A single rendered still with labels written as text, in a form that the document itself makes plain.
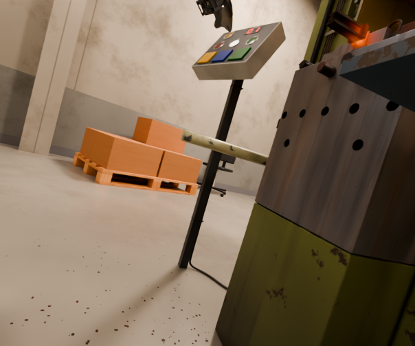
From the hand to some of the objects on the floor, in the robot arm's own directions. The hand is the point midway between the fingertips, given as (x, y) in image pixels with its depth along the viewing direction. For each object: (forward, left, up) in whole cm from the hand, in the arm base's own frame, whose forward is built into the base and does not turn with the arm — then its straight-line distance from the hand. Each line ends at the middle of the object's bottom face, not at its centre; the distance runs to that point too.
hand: (229, 27), depth 96 cm
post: (+19, +14, -107) cm, 110 cm away
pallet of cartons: (+53, +224, -107) cm, 254 cm away
